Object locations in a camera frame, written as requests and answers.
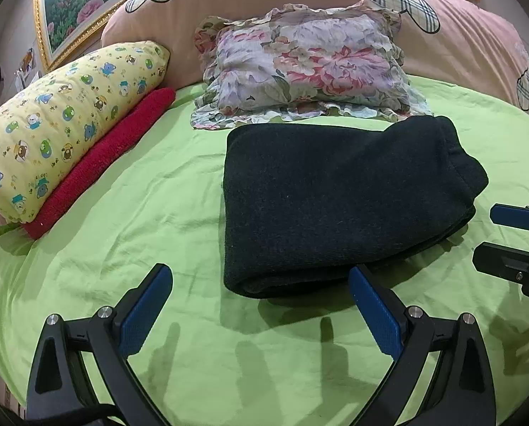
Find green bedsheet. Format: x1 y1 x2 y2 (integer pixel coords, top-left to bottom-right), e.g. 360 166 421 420
0 73 529 426

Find red towel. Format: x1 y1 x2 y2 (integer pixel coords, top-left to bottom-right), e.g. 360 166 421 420
22 87 176 239

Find yellow animal print pillow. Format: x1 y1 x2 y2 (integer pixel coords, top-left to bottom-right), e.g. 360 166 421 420
0 41 171 225

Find gold framed flower painting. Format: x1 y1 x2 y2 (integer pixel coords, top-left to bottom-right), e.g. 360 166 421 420
33 0 192 73

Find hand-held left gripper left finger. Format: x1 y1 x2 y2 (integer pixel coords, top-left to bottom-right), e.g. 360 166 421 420
25 263 174 426

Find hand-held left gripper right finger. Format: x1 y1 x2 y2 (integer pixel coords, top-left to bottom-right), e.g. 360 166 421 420
348 264 498 426

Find dark pants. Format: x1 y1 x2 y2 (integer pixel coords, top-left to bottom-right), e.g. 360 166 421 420
222 115 489 299

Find floral ruffled pillow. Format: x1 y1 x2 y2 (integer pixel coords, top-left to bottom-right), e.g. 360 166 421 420
190 0 434 130

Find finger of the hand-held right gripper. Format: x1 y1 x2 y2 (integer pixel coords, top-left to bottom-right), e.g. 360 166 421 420
472 242 529 324
489 202 529 231

